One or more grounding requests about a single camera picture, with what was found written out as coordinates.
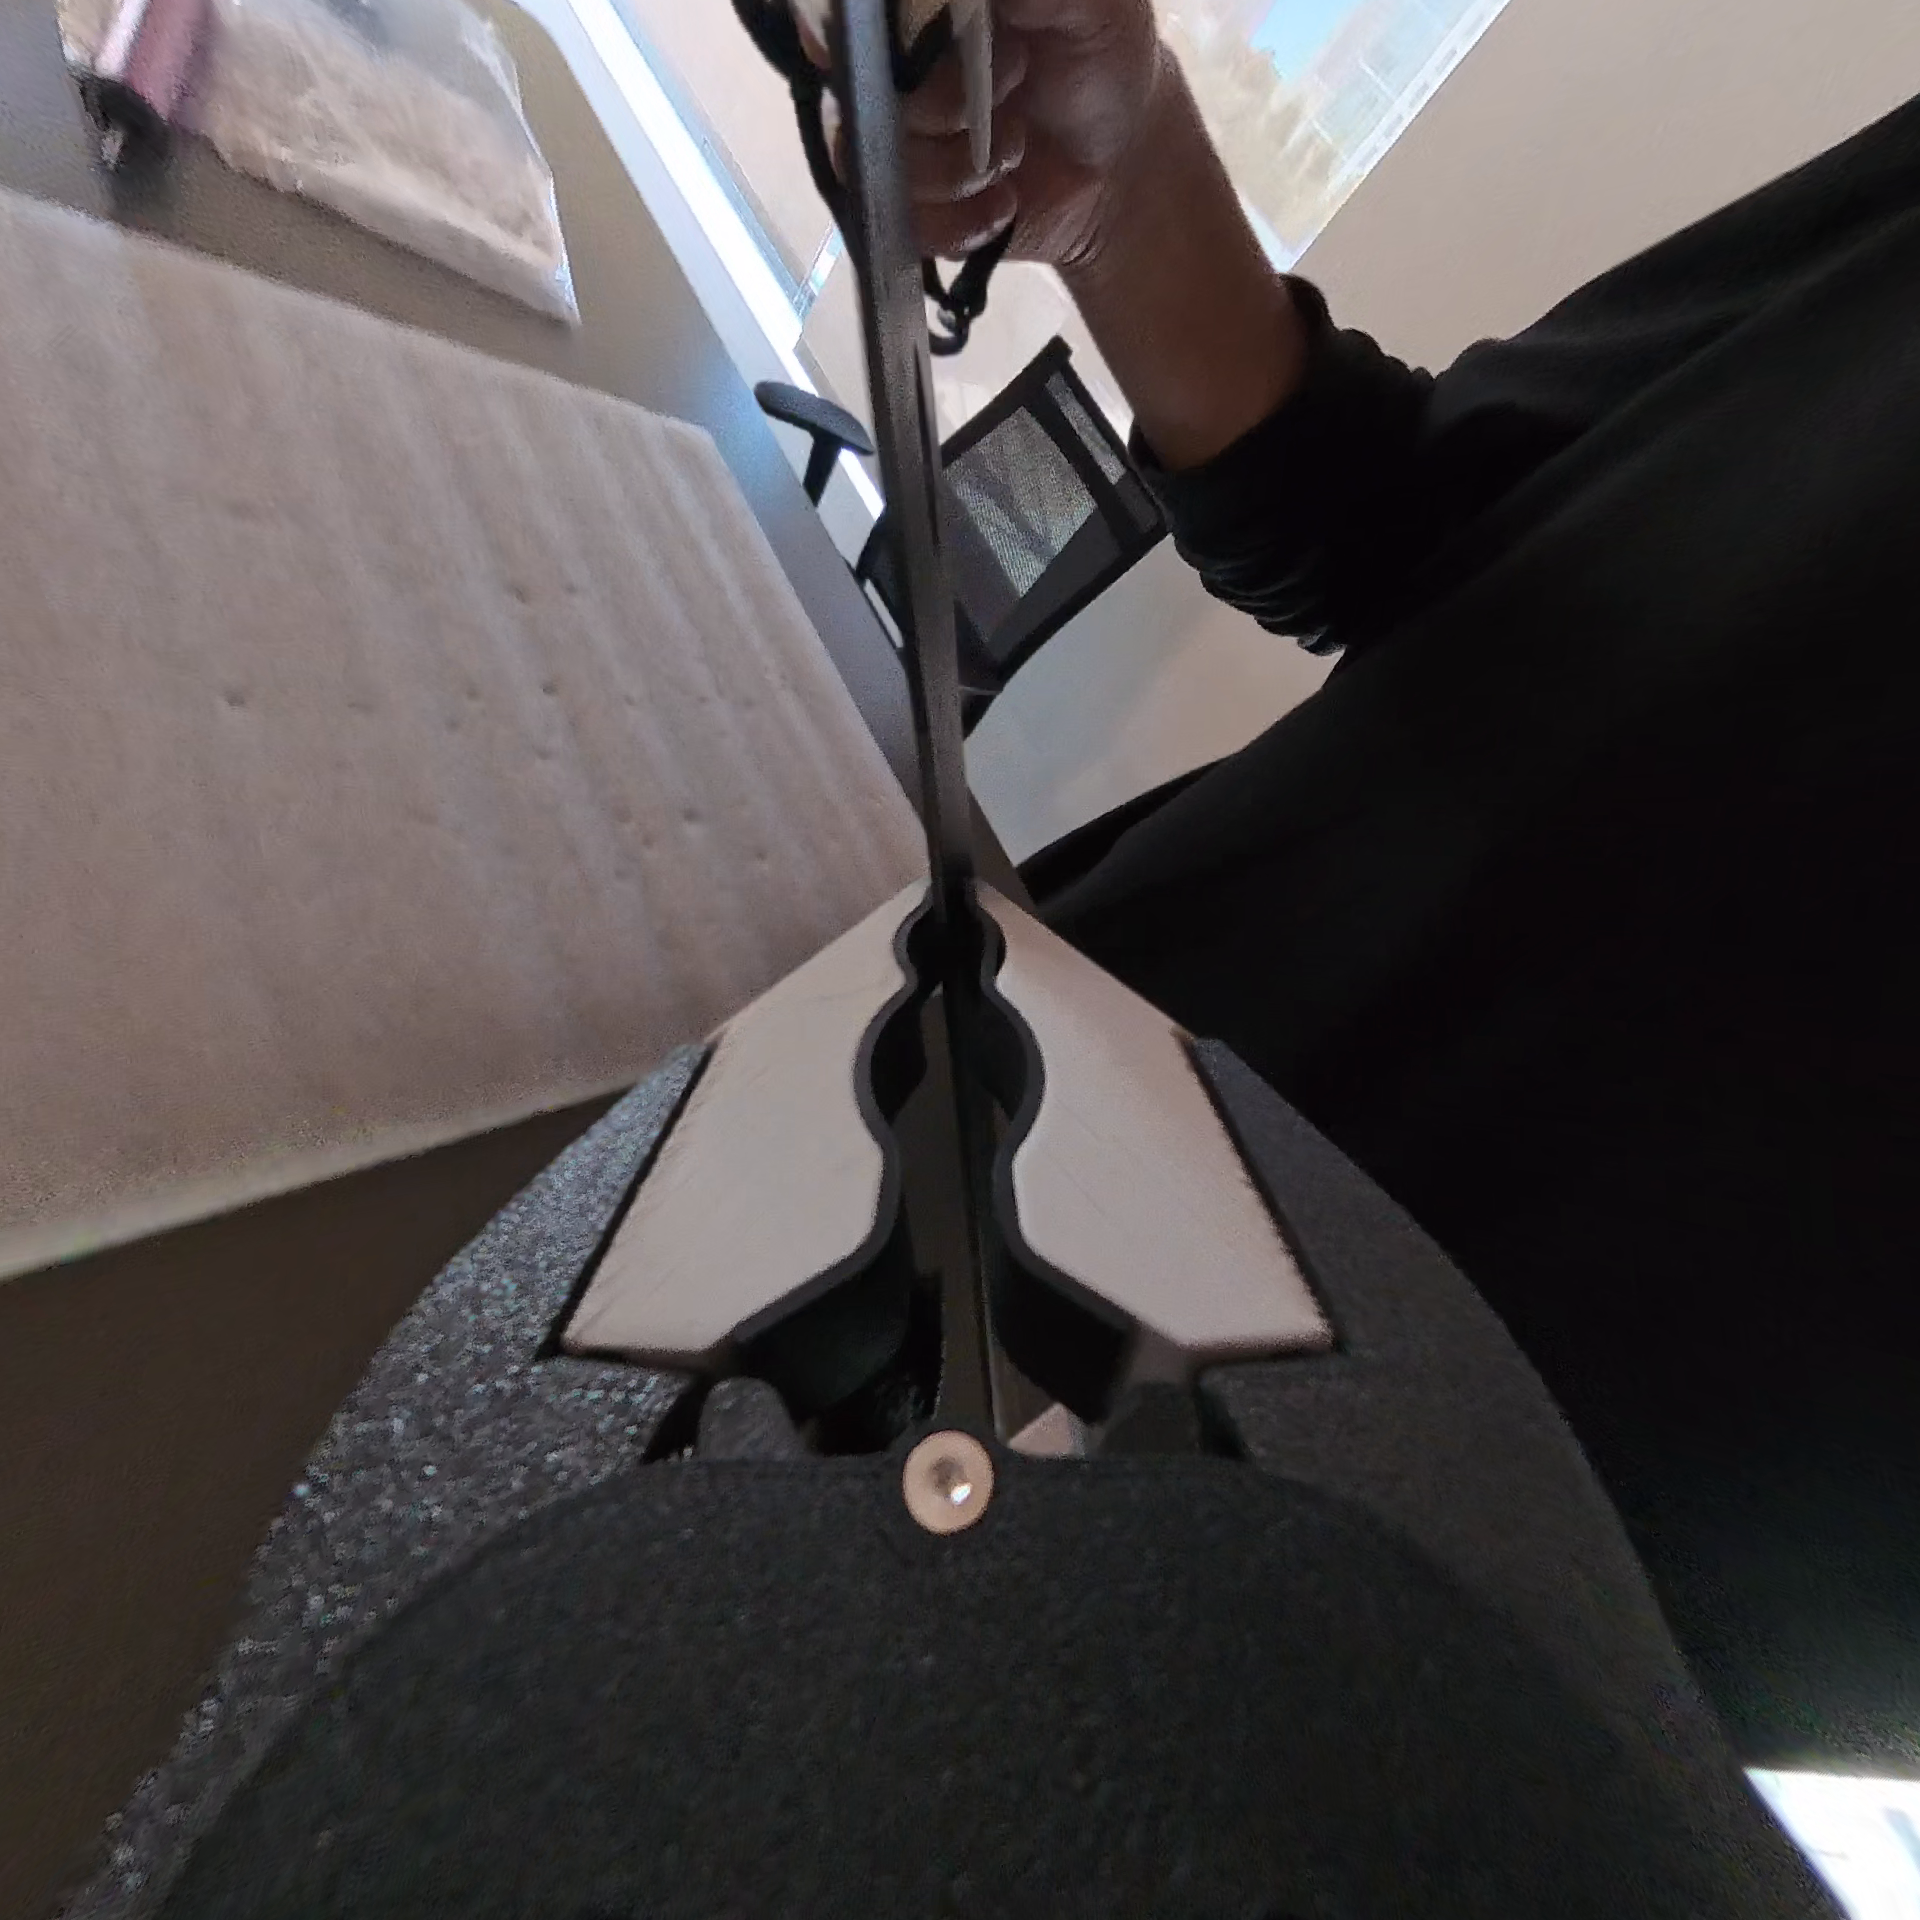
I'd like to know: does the black office chair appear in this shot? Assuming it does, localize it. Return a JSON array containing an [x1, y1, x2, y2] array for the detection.
[[749, 334, 1179, 738]]

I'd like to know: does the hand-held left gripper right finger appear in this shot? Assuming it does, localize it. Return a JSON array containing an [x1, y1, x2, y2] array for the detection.
[[962, 890, 1337, 1367]]

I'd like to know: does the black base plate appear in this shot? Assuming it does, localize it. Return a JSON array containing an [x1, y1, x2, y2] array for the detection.
[[828, 0, 1004, 1439]]

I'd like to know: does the person's dark clothing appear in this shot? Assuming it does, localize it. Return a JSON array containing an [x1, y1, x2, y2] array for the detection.
[[1026, 96, 1920, 1787]]

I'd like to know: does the large clear plastic bag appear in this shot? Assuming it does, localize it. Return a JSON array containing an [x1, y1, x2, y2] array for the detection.
[[191, 0, 579, 328]]

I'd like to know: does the large window with blinds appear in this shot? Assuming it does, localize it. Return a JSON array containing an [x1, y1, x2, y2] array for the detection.
[[1155, 0, 1516, 275]]

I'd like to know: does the white foam sheet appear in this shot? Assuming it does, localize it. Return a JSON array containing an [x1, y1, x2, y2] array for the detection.
[[0, 187, 928, 1278]]

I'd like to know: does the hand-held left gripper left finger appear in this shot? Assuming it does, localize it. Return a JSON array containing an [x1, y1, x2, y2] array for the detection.
[[567, 890, 939, 1370]]

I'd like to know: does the red electric screwdriver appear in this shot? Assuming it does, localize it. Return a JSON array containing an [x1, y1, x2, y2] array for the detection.
[[61, 0, 197, 170]]

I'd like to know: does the person's right forearm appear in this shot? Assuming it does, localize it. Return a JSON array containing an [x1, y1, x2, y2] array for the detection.
[[1078, 263, 1503, 666]]

